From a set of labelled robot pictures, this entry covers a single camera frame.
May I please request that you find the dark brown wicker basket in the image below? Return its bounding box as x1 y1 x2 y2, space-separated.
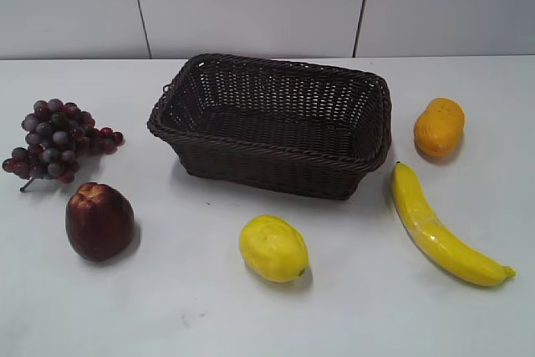
147 54 392 200

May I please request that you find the yellow lemon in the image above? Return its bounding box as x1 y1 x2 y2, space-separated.
238 215 309 283

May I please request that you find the orange fruit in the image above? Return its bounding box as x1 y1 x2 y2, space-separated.
413 98 465 158

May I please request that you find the dark red apple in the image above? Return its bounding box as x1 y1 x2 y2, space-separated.
65 182 135 263

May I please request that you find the purple grape bunch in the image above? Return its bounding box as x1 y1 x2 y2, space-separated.
2 98 125 192

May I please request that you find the yellow banana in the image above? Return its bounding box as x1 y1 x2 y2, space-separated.
391 161 516 287

